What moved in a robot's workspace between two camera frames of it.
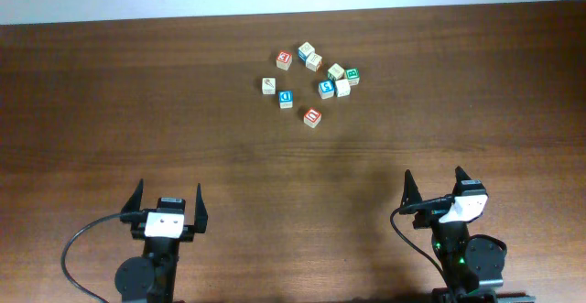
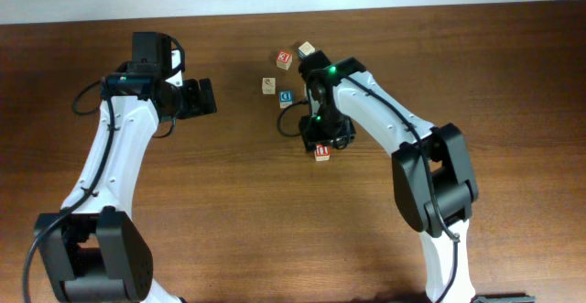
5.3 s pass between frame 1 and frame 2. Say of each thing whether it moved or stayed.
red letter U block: moved
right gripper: moved
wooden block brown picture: stayed
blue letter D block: stayed
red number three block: stayed
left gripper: moved
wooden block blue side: stayed
